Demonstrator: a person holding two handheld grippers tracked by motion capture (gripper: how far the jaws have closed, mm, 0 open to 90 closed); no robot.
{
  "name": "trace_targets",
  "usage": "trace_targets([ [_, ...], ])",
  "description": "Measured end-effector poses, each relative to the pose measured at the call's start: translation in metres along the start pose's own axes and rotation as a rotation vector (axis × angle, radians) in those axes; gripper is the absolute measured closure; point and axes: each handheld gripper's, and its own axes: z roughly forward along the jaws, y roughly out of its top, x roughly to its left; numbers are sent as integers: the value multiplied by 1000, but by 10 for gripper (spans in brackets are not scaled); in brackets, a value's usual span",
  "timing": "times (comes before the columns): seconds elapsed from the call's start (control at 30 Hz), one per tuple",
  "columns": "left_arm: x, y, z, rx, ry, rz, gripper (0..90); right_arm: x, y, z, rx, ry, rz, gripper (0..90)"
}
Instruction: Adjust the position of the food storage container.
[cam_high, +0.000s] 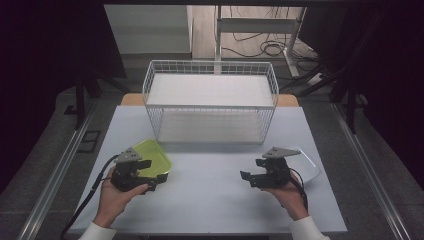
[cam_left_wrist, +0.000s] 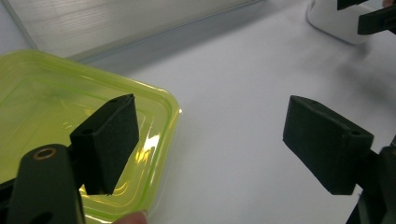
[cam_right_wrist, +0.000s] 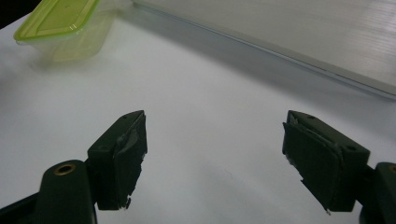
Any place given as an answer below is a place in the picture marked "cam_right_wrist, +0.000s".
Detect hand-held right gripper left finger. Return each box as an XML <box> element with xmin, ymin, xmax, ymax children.
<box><xmin>87</xmin><ymin>109</ymin><xmax>149</xmax><ymax>211</ymax></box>

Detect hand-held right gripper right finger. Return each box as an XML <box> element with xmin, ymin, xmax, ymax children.
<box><xmin>281</xmin><ymin>109</ymin><xmax>372</xmax><ymax>216</ymax></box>

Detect clear container with green lid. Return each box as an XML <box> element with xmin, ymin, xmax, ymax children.
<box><xmin>13</xmin><ymin>0</ymin><xmax>134</xmax><ymax>63</ymax></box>

